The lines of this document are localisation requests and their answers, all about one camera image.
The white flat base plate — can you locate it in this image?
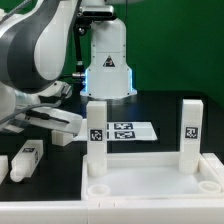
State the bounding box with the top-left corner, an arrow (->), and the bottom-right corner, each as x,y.
73,119 -> 157,141

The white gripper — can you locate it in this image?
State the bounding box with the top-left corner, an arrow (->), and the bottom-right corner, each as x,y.
0,81 -> 83,134

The white front rail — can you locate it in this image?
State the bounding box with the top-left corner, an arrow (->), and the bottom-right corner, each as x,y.
0,199 -> 224,224

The black camera on stand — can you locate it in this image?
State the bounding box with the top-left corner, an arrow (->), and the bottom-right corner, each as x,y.
76,6 -> 116,24

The white desk top tray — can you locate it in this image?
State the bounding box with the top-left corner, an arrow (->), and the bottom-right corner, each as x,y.
81,152 -> 224,201

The black camera stand pole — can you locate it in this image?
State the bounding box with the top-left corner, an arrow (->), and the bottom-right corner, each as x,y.
71,21 -> 86,92

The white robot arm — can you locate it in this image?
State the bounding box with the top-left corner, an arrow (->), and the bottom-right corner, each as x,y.
0,0 -> 137,134

